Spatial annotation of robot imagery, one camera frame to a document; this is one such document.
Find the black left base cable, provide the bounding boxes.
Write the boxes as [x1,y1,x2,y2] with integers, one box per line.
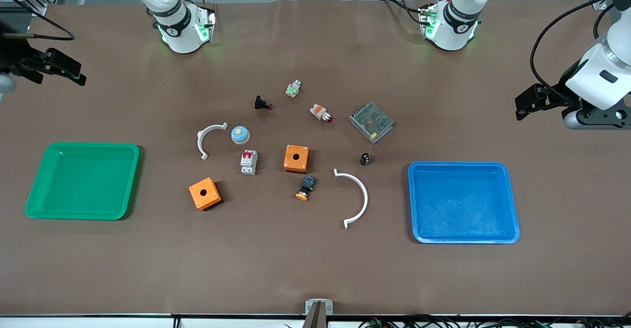
[379,0,425,25]

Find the large white curved bracket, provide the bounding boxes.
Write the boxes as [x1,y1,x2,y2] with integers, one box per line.
[333,168,369,230]

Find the dark tapered pole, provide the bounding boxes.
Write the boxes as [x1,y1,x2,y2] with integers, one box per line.
[302,302,329,328]

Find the small white curved bracket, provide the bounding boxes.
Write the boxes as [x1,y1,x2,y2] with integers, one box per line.
[197,122,229,161]

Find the black button with orange cap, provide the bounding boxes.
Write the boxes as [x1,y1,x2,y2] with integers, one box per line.
[295,175,316,202]

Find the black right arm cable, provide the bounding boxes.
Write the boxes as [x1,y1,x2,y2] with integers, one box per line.
[0,0,75,41]

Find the green plastic tray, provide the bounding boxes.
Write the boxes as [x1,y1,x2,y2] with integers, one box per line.
[25,142,140,220]

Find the white red circuit breaker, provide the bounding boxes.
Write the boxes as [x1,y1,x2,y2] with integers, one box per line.
[240,149,258,176]

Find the red white indicator light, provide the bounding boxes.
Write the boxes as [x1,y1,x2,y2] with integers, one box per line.
[310,104,334,123]

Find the long black left arm cable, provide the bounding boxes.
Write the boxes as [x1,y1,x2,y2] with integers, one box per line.
[529,0,612,93]

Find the silver table edge bracket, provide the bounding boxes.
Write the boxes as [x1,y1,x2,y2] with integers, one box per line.
[305,299,334,316]

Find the metal mesh power supply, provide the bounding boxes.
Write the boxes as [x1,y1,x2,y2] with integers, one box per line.
[349,102,395,145]

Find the short black left arm cable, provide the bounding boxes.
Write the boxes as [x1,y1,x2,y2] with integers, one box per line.
[593,3,615,40]

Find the blue plastic tray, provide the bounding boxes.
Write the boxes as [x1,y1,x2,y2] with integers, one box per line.
[408,161,521,245]

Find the orange box with hole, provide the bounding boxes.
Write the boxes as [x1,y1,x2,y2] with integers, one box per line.
[188,177,223,211]
[283,145,311,174]

